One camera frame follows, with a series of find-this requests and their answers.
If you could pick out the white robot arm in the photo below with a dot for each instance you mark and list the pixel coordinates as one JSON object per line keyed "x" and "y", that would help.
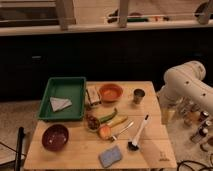
{"x": 185, "y": 80}

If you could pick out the orange red bowl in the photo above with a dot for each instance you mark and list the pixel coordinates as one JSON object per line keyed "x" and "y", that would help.
{"x": 110, "y": 92}

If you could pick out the dark maroon bowl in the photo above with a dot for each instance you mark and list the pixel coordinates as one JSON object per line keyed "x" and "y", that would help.
{"x": 55, "y": 137}

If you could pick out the toy sandwich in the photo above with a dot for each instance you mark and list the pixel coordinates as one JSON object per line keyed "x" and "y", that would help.
{"x": 93, "y": 96}

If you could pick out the green toy pepper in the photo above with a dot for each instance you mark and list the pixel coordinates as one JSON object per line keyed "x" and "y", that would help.
{"x": 108, "y": 117}

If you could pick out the metal cup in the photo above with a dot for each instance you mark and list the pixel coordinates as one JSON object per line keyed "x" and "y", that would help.
{"x": 138, "y": 95}

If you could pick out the yellow toy corn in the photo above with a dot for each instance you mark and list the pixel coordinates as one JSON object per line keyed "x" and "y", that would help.
{"x": 117, "y": 120}

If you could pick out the dark red toy grapes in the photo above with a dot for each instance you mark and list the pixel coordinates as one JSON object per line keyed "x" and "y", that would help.
{"x": 93, "y": 123}

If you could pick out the green plastic tray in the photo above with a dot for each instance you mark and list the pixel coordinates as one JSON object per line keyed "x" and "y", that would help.
{"x": 72, "y": 88}

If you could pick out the orange toy fruit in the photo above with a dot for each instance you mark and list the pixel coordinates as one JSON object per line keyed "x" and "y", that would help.
{"x": 104, "y": 132}

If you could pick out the folded grey cloth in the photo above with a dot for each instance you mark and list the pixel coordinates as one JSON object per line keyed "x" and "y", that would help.
{"x": 58, "y": 104}

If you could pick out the blue grey sponge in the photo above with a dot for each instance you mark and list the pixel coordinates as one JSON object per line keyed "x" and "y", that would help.
{"x": 110, "y": 156}

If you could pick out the black pole left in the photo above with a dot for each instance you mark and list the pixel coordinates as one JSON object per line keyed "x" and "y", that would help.
{"x": 19, "y": 149}

